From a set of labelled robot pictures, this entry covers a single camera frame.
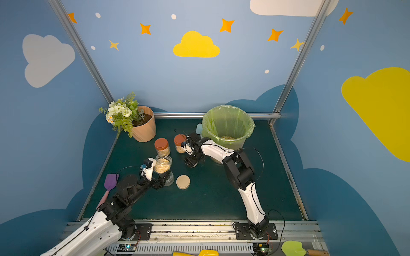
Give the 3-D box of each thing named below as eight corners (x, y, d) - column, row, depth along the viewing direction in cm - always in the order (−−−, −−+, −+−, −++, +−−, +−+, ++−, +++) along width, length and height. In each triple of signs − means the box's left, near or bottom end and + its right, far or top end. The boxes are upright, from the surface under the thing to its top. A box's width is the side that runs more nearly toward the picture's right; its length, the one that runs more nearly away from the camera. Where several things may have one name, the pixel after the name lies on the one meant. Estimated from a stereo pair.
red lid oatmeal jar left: (157, 156, 103) (153, 147, 95) (159, 147, 108) (155, 137, 99) (169, 156, 103) (166, 147, 95) (171, 147, 108) (168, 137, 100)
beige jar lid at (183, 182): (175, 189, 90) (175, 188, 88) (177, 176, 95) (177, 175, 93) (189, 189, 90) (189, 188, 88) (190, 176, 95) (190, 175, 93)
